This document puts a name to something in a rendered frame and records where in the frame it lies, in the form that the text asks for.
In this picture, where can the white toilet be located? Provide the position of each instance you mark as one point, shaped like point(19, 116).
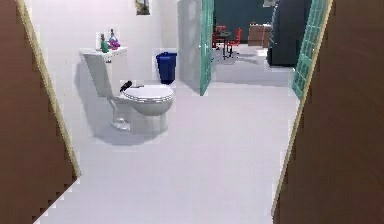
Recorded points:
point(150, 98)

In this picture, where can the blue waste bin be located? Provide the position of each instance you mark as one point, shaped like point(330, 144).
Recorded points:
point(166, 66)

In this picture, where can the teal room door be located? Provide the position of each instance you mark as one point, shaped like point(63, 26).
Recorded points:
point(308, 50)
point(206, 46)

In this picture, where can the red chair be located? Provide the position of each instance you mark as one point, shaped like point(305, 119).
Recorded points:
point(218, 35)
point(236, 38)

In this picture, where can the brown cardboard box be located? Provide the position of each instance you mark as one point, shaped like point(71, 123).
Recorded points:
point(258, 35)

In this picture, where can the purple spray bottle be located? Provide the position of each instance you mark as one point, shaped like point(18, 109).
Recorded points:
point(113, 41)

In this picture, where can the green bottle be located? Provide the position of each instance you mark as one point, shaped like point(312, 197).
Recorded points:
point(104, 45)

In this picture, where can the black fridge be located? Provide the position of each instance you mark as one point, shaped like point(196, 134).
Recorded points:
point(286, 33)

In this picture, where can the framed wall picture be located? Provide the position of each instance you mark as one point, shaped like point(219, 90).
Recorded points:
point(142, 6)

